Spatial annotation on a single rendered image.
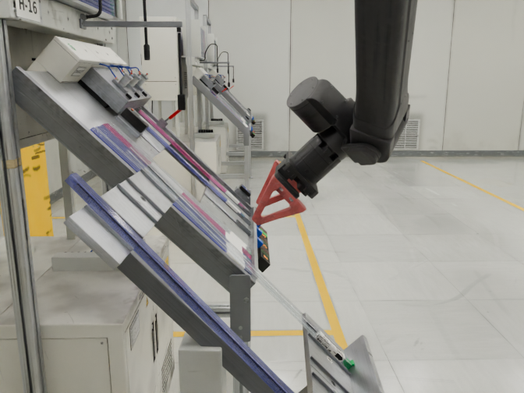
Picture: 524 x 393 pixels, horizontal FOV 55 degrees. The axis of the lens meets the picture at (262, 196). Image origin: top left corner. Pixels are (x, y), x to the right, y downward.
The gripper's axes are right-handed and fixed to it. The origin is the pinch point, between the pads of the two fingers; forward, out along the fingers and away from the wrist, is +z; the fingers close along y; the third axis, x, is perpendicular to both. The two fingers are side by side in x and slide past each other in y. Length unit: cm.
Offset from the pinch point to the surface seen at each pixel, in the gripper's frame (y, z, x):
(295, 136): -700, 48, 68
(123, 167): -32.0, 23.3, -22.7
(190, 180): -382, 120, -3
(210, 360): 15.4, 16.3, 8.4
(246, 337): -28.9, 30.8, 24.9
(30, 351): -25, 69, -8
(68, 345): -30, 65, -2
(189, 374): 15.5, 20.1, 7.9
